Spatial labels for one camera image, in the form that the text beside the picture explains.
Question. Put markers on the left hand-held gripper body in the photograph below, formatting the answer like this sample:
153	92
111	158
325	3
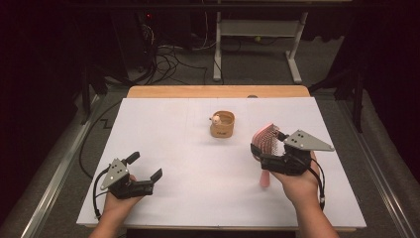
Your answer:
114	173

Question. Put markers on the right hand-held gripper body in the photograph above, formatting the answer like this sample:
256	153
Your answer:
307	142

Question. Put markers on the pink hairbrush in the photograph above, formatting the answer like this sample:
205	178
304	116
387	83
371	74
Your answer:
265	139

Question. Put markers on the person's left hand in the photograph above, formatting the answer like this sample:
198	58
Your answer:
115	205

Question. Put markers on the person's right hand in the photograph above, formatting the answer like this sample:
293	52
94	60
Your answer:
298	188

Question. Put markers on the white board sheet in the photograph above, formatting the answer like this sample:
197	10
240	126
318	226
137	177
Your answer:
165	139

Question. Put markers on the black tripod stand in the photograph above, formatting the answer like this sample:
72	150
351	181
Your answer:
86	95
358	105

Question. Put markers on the wooden table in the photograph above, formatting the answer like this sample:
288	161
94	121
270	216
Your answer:
214	91

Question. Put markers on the small yellow-green ball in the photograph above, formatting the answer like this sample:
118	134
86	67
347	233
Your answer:
257	38

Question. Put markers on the dark computer tower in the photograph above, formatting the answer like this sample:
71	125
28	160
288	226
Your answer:
132	39

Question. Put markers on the aluminium floor rail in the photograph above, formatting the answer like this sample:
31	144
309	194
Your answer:
379	178
56	178

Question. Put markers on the white metal stand frame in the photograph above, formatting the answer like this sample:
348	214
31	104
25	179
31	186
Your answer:
257	28

